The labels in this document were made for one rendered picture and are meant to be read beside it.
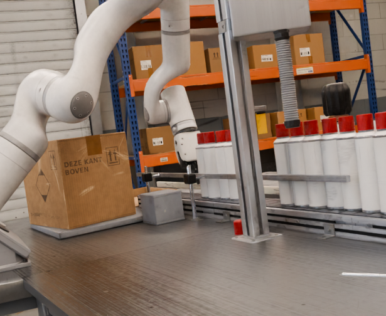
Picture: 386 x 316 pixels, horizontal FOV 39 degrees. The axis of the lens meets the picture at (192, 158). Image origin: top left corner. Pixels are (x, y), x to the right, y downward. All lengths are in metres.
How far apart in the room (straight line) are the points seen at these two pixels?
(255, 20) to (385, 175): 0.42
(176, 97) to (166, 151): 3.35
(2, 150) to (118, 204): 0.47
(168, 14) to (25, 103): 0.51
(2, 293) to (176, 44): 0.89
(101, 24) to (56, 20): 4.20
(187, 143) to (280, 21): 0.66
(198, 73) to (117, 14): 3.81
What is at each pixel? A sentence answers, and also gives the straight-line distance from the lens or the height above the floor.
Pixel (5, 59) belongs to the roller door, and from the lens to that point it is 5.57.
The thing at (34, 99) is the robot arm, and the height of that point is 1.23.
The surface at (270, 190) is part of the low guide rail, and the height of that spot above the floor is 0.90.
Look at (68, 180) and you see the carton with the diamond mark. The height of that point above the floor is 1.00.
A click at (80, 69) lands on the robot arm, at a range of 1.43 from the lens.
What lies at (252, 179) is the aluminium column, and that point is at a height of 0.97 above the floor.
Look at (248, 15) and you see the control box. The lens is 1.21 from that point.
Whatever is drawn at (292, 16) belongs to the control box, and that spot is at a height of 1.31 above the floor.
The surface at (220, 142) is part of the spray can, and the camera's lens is 1.60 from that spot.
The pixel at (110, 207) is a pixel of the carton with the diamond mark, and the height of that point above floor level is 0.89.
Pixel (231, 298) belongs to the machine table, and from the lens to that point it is 0.88.
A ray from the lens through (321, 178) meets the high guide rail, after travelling 1.23.
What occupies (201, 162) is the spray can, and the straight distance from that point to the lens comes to 1.68.
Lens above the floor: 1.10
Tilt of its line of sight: 3 degrees down
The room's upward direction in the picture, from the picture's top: 7 degrees counter-clockwise
